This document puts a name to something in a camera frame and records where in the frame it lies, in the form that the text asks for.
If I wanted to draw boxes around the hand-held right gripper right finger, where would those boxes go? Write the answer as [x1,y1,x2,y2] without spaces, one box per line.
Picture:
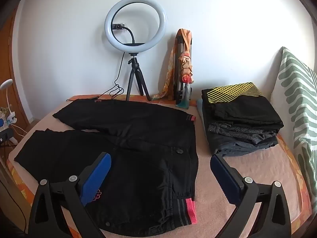
[210,154,291,238]

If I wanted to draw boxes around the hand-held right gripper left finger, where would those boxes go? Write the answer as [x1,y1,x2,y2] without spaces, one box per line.
[28,152,112,238]

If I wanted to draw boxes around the black pants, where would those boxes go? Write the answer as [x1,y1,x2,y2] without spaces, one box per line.
[13,99,200,237]

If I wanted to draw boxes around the dark grey folded garment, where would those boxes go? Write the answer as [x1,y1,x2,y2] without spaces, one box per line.
[213,136,279,157]

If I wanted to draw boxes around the grey checked folded garment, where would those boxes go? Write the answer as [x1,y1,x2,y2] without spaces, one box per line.
[208,122,279,145]

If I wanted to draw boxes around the black yellow-patterned folded garment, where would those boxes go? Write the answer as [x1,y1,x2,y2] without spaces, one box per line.
[201,82,284,130]

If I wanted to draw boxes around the orange floral bed sheet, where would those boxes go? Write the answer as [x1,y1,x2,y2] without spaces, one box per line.
[6,93,317,238]

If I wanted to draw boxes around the teal plastic base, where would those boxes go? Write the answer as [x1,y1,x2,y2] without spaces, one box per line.
[175,96,192,110]

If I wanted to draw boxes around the green white patterned pillow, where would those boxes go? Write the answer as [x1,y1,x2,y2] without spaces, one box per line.
[270,47,317,206]

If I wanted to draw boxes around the black mini tripod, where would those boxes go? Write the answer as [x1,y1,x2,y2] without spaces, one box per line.
[126,53,151,102]

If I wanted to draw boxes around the white clip desk lamp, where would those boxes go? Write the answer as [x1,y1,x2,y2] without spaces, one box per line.
[0,79,17,125]

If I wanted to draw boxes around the wooden door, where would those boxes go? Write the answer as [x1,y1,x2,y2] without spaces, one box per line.
[0,15,31,129]

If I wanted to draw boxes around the black gooseneck phone holder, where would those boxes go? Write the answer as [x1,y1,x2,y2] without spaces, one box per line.
[111,23,137,45]

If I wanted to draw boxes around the white lamp cable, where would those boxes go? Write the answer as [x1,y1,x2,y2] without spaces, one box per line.
[10,123,28,137]

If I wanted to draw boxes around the black ring light cable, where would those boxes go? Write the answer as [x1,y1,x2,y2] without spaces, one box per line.
[66,53,125,102]

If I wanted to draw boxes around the white ring light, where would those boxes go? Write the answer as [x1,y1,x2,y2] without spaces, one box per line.
[104,0,167,54]

